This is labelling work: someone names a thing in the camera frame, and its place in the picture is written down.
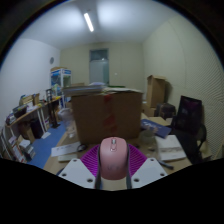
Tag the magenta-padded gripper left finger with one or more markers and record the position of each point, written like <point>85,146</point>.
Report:
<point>77,171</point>

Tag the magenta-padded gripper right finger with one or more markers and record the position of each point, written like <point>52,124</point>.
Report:
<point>149,171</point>

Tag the pink computer mouse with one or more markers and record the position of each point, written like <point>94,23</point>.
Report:
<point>113,160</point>

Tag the printed paper sheet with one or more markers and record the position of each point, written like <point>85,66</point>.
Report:
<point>65,149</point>

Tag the white book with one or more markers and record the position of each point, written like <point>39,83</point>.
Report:
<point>170,148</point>

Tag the blue book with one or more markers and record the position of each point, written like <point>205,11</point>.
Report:
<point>156,128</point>

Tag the clear glass jar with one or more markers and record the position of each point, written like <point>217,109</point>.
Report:
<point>67,121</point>

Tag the large taped cardboard box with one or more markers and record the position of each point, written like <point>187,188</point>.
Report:
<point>106,116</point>

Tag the black office chair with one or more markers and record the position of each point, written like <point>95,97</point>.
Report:
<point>190,123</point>

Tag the cluttered shelf unit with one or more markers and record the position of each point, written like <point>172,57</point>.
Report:
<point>23,130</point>

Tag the tall open cardboard box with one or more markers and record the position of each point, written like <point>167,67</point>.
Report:
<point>156,91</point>

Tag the blue glass display cabinet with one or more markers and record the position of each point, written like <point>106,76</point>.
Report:
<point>61,80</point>

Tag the grey door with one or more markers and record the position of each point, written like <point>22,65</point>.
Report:
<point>99,68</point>

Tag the ceiling tube light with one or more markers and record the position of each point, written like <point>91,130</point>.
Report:
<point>88,22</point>

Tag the round wall clock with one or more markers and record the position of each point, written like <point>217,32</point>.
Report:
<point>51,60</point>

